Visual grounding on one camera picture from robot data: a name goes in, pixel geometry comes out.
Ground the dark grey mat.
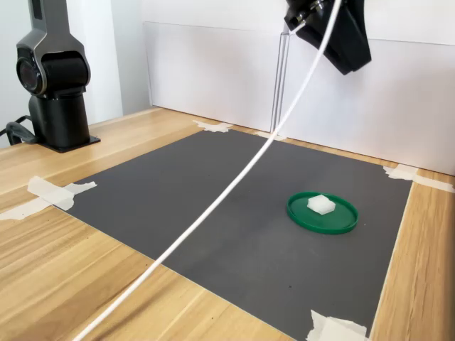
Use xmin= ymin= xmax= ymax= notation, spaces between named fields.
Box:
xmin=53 ymin=128 xmax=415 ymax=341

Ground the white tape corner piece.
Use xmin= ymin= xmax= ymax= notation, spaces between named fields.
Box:
xmin=382 ymin=163 xmax=420 ymax=182
xmin=27 ymin=175 xmax=98 ymax=212
xmin=306 ymin=308 xmax=369 ymax=341
xmin=192 ymin=119 xmax=235 ymax=134

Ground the small white tape piece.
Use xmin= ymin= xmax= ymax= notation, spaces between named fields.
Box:
xmin=253 ymin=130 xmax=288 ymax=142

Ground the small white plastic terminal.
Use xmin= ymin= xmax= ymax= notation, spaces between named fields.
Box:
xmin=306 ymin=193 xmax=337 ymax=217

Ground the white camera cable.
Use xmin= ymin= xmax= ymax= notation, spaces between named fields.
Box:
xmin=72 ymin=0 xmax=346 ymax=341

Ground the clear partition joining strip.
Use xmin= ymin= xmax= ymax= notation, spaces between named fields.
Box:
xmin=270 ymin=30 xmax=296 ymax=136

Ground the thick black cable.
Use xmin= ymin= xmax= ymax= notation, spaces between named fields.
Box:
xmin=0 ymin=115 xmax=38 ymax=146

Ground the white tape strip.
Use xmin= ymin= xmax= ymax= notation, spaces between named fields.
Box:
xmin=0 ymin=197 xmax=49 ymax=222
xmin=413 ymin=175 xmax=455 ymax=195

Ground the round green lid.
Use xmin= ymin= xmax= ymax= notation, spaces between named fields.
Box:
xmin=286 ymin=190 xmax=360 ymax=236

